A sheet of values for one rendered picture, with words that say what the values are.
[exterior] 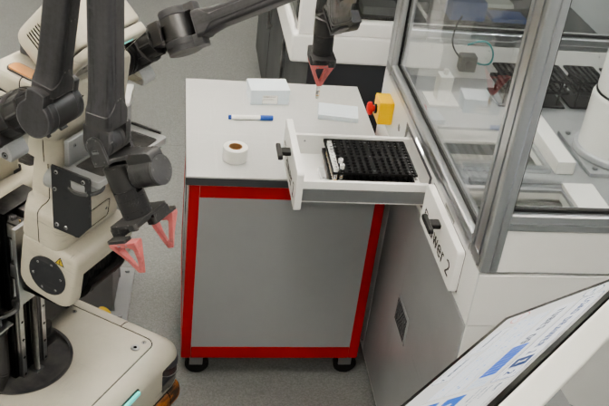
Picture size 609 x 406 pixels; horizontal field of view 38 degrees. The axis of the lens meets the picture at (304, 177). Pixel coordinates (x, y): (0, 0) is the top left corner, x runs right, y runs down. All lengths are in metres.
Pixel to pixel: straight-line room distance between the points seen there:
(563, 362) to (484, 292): 0.61
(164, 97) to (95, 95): 2.94
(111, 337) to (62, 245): 0.63
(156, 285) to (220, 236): 0.75
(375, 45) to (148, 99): 1.73
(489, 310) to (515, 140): 0.42
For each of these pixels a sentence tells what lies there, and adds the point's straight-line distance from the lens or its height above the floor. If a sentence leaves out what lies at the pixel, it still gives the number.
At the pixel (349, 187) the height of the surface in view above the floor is 0.88.
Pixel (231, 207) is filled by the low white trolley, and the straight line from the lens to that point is 2.51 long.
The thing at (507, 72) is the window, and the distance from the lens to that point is 1.85.
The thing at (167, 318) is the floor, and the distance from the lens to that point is 3.13.
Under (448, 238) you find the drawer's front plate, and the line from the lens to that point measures 2.05.
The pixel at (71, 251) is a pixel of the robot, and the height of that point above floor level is 0.80.
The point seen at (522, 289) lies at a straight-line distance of 1.98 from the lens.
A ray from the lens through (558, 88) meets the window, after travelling 1.75.
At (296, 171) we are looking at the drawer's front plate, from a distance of 2.18.
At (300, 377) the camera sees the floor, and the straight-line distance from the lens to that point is 2.96.
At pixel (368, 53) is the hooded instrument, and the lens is 3.10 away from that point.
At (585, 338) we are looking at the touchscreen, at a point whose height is 1.19.
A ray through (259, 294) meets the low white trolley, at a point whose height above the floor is 0.35.
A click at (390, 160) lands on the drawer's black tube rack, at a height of 0.90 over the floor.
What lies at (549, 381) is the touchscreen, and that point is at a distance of 1.33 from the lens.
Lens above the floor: 2.03
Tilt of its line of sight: 31 degrees down
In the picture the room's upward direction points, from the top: 7 degrees clockwise
